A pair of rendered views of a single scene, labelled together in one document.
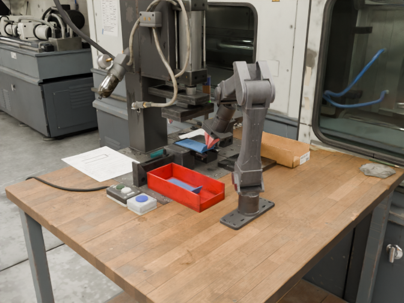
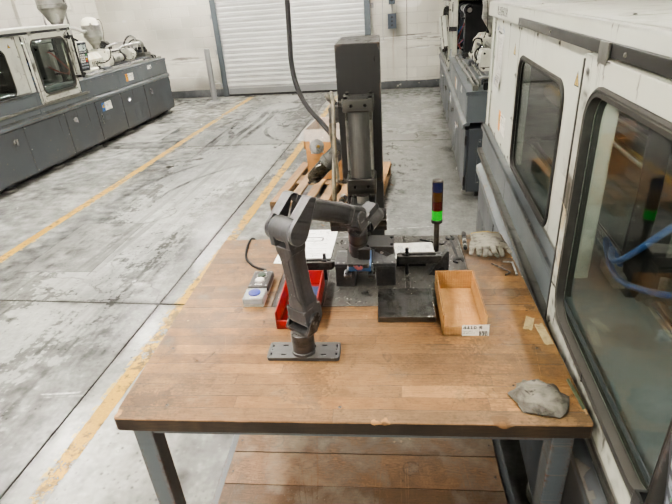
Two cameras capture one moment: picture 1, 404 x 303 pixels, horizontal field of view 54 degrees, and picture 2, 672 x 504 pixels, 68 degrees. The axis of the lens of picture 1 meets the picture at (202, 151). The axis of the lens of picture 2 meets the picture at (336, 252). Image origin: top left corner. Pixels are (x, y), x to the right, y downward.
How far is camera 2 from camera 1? 1.22 m
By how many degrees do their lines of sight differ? 49
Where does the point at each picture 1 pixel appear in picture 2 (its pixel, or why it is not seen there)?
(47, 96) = (471, 143)
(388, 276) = not seen: outside the picture
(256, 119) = (284, 258)
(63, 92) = not seen: hidden behind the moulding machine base
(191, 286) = (169, 376)
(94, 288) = not seen: hidden behind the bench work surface
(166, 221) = (247, 321)
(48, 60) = (481, 100)
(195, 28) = (354, 132)
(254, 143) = (290, 282)
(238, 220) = (279, 353)
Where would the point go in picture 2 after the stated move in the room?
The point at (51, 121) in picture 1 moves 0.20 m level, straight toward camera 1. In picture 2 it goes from (470, 172) to (463, 179)
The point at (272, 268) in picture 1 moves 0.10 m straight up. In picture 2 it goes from (225, 405) to (218, 373)
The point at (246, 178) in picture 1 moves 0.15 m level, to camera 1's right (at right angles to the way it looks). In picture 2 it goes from (292, 314) to (326, 340)
